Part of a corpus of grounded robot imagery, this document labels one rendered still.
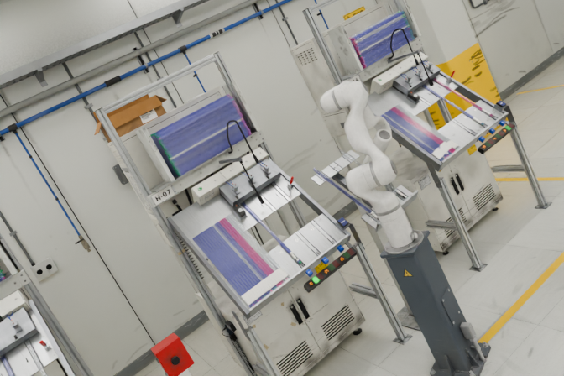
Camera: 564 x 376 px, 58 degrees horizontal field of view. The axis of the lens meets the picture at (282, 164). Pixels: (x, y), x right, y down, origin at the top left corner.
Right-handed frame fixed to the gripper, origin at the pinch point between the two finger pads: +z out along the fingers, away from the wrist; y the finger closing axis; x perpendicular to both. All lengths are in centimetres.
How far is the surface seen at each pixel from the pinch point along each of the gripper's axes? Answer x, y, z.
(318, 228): 6.6, 43.8, 10.7
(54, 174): -179, 116, 112
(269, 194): -28, 48, 16
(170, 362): 9, 142, 25
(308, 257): 15, 60, 10
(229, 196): -39, 68, 13
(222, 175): -52, 63, 12
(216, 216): -37, 79, 19
